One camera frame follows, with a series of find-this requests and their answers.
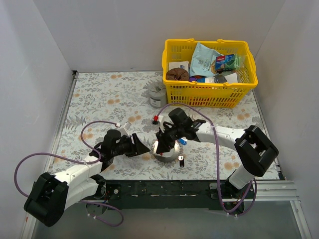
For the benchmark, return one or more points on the metal disc with keyrings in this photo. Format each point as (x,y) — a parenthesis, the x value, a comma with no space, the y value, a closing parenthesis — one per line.
(167,157)

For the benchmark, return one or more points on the brown round scrunchie item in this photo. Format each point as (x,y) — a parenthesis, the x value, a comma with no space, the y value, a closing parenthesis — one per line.
(177,74)

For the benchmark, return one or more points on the green sponge pack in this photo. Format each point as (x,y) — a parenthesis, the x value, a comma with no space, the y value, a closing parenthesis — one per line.
(228,62)

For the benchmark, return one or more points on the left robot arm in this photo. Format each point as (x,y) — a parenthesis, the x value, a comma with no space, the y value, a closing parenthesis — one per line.
(52,194)

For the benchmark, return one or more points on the white blue bottle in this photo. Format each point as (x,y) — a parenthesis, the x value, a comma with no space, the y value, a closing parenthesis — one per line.
(218,78)

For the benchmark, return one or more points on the key with blue tag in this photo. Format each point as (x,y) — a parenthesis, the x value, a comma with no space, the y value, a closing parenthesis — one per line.
(183,141)

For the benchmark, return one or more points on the floral tablecloth mat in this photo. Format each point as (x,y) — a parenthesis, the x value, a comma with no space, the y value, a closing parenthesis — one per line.
(101,99)

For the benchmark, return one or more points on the grey paper-wrapped roll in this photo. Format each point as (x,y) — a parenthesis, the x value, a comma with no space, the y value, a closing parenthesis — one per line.
(157,97)

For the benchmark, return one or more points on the white small box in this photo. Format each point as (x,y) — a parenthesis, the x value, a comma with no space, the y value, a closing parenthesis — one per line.
(180,64)

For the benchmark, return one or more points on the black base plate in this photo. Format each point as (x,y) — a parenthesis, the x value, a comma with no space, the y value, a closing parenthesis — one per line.
(160,194)

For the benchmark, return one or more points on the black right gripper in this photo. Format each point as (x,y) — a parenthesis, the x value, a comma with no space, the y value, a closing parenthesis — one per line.
(164,136)

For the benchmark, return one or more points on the yellow plastic basket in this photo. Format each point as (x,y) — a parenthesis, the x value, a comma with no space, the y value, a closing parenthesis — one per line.
(224,95)

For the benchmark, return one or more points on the light blue chips bag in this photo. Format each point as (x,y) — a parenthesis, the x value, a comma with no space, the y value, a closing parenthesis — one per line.
(203,61)

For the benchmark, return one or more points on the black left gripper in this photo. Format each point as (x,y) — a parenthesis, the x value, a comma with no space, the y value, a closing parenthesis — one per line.
(133,145)

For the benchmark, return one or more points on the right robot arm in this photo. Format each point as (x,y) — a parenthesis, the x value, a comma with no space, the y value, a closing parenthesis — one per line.
(254,148)

